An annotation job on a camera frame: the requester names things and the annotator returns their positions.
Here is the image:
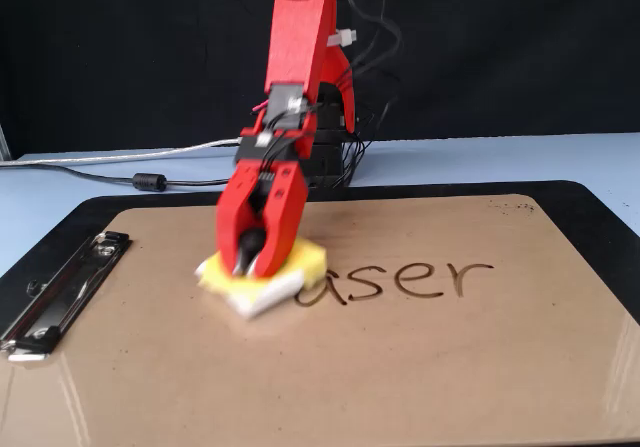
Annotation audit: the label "silver metal clipboard clip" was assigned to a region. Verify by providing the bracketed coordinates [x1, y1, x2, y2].
[0, 230, 134, 364]

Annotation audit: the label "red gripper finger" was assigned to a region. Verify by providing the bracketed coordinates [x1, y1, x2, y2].
[215, 160, 259, 275]
[255, 159, 310, 280]

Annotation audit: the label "brown hardboard clipboard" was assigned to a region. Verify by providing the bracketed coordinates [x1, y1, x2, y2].
[0, 194, 640, 447]

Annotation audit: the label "yellow sponge with black knob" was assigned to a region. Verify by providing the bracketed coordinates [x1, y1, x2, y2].
[193, 227, 329, 322]

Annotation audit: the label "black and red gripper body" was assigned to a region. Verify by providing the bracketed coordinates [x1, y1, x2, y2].
[232, 127, 316, 184]

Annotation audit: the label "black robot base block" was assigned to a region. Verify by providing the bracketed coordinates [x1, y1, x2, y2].
[299, 81, 365, 190]

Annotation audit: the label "black servo wires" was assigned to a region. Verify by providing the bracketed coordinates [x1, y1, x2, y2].
[327, 0, 404, 189]

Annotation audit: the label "black backdrop cloth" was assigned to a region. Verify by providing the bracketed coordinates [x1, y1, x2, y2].
[0, 0, 640, 161]

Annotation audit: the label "silver braided cable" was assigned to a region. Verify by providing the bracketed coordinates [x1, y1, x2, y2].
[0, 137, 242, 168]

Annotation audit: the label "black cable with ferrite bead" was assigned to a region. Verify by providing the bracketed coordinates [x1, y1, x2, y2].
[0, 161, 232, 194]

